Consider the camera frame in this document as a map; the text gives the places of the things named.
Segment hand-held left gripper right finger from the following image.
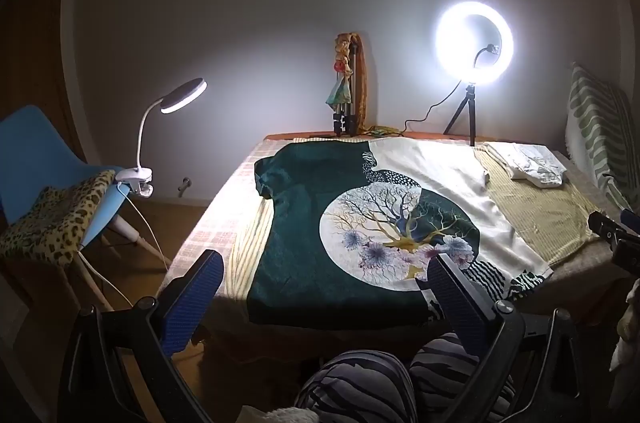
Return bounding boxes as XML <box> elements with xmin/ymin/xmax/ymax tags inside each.
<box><xmin>426</xmin><ymin>254</ymin><xmax>607</xmax><ymax>423</ymax></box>

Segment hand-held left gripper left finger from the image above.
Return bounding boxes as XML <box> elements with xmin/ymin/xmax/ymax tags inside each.
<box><xmin>56</xmin><ymin>249</ymin><xmax>225</xmax><ymax>423</ymax></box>

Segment green and white tree-print t-shirt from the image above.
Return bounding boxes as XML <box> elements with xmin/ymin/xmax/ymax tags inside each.
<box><xmin>248</xmin><ymin>138</ymin><xmax>555</xmax><ymax>331</ymax></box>

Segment person's right hand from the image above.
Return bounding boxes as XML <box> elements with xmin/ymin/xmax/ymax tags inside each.
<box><xmin>612</xmin><ymin>278</ymin><xmax>640</xmax><ymax>372</ymax></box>

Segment folded white patterned garment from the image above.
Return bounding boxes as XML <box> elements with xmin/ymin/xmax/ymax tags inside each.
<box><xmin>517</xmin><ymin>144</ymin><xmax>569</xmax><ymax>190</ymax></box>

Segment beige plaid cloth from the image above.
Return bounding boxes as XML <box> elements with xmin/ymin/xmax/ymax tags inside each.
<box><xmin>157</xmin><ymin>133</ymin><xmax>576</xmax><ymax>299</ymax></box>

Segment green striped cushion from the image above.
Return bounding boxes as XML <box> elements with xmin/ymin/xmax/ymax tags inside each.
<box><xmin>565</xmin><ymin>62</ymin><xmax>640</xmax><ymax>211</ymax></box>

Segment person's striped pants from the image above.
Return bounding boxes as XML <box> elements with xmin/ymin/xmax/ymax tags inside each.
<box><xmin>294</xmin><ymin>332</ymin><xmax>516</xmax><ymax>423</ymax></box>

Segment white fluffy cloth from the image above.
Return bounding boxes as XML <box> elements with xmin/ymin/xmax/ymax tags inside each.
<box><xmin>235</xmin><ymin>405</ymin><xmax>321</xmax><ymax>423</ymax></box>

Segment leopard print cushion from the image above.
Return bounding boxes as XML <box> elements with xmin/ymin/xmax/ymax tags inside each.
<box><xmin>0</xmin><ymin>169</ymin><xmax>117</xmax><ymax>268</ymax></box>

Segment white clip desk lamp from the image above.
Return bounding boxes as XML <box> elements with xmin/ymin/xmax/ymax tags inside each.
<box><xmin>115</xmin><ymin>77</ymin><xmax>208</xmax><ymax>198</ymax></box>

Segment blue chair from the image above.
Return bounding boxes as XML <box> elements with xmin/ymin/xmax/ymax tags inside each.
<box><xmin>0</xmin><ymin>105</ymin><xmax>173</xmax><ymax>311</ymax></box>

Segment folded silver tripod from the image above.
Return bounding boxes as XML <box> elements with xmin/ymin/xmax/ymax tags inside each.
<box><xmin>332</xmin><ymin>43</ymin><xmax>361</xmax><ymax>136</ymax></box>

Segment colourful orange scarf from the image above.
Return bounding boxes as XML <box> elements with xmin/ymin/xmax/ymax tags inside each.
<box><xmin>325</xmin><ymin>32</ymin><xmax>401</xmax><ymax>138</ymax></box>

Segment brown wooden door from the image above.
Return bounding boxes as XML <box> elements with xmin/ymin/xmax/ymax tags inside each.
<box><xmin>0</xmin><ymin>0</ymin><xmax>88</xmax><ymax>164</ymax></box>

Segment black ring light cable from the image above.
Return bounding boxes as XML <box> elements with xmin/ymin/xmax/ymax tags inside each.
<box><xmin>404</xmin><ymin>90</ymin><xmax>468</xmax><ymax>134</ymax></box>

